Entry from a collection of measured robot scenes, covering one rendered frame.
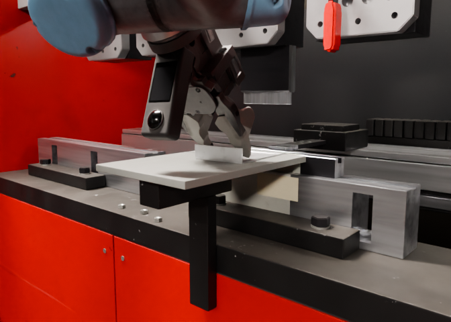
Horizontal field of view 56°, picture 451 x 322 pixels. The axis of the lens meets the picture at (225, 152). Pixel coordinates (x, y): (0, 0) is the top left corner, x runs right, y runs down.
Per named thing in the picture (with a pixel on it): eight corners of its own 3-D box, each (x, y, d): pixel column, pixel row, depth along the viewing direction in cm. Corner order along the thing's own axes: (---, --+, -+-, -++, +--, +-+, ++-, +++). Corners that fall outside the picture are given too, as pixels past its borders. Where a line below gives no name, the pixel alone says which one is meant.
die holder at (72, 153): (39, 170, 126) (37, 138, 124) (58, 167, 130) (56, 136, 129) (145, 196, 93) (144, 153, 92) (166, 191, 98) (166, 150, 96)
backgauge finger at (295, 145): (249, 154, 80) (249, 127, 79) (318, 142, 99) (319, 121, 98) (305, 160, 72) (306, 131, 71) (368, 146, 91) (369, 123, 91)
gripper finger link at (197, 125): (227, 132, 69) (218, 89, 62) (211, 159, 66) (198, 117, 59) (211, 128, 70) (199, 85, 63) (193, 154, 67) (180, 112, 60)
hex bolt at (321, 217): (307, 227, 62) (307, 216, 62) (316, 222, 64) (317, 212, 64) (324, 231, 60) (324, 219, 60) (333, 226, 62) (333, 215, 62)
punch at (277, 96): (240, 103, 76) (240, 49, 74) (247, 103, 77) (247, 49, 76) (288, 104, 69) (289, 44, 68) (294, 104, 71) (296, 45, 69)
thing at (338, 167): (233, 164, 77) (233, 147, 77) (243, 162, 80) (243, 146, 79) (334, 178, 64) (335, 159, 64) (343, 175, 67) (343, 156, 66)
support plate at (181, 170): (95, 171, 59) (95, 164, 59) (221, 151, 79) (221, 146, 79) (184, 190, 48) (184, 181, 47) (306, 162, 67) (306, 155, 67)
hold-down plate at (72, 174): (27, 174, 118) (27, 164, 118) (46, 172, 122) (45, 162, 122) (86, 190, 99) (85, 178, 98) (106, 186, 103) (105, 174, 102)
